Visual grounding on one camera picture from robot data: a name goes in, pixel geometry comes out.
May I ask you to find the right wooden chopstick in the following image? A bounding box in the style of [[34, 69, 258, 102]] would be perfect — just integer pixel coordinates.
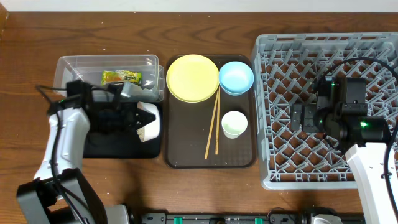
[[215, 86, 221, 155]]

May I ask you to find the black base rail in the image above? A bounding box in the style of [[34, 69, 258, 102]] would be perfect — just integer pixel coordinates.
[[139, 212, 366, 224]]

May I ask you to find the clear plastic waste bin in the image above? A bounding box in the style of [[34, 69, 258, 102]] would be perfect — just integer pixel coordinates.
[[53, 55, 165, 103]]

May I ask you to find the white cup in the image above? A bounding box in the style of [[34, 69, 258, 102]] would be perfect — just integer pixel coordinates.
[[221, 111, 248, 139]]

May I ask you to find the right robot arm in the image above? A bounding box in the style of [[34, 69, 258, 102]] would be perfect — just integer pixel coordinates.
[[290, 77, 397, 223]]

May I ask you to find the pile of rice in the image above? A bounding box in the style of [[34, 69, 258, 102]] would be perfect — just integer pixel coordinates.
[[137, 127, 145, 142]]

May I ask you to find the grey dishwasher rack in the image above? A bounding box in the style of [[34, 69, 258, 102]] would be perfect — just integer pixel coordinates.
[[251, 32, 397, 190]]

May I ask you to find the white rice bowl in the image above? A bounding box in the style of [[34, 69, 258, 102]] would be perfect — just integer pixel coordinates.
[[138, 102, 160, 142]]

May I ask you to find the white napkin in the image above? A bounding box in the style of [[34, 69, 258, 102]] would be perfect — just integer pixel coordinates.
[[123, 82, 155, 98]]

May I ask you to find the brown serving tray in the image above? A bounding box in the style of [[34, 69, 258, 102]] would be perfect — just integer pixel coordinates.
[[162, 54, 258, 169]]

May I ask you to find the wooden chopstick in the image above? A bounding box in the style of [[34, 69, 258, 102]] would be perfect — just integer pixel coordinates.
[[215, 86, 221, 155], [204, 91, 219, 160]]

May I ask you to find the green snack wrapper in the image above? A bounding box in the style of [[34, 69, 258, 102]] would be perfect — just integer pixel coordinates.
[[101, 70, 142, 85]]

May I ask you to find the black food waste tray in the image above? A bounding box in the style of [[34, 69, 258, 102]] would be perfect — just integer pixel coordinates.
[[81, 101, 164, 159]]

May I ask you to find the left wooden chopstick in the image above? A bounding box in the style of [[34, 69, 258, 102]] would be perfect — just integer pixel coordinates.
[[204, 91, 219, 160]]

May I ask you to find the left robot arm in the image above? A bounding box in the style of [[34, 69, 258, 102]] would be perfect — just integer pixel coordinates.
[[17, 100, 160, 223]]

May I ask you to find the light blue bowl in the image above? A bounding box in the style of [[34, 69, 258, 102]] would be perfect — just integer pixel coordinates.
[[219, 61, 254, 96]]

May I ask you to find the yellow plate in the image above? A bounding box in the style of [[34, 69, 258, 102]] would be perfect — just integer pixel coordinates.
[[166, 54, 219, 103]]

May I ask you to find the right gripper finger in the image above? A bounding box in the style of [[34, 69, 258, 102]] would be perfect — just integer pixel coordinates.
[[290, 103, 302, 130], [302, 104, 318, 131]]

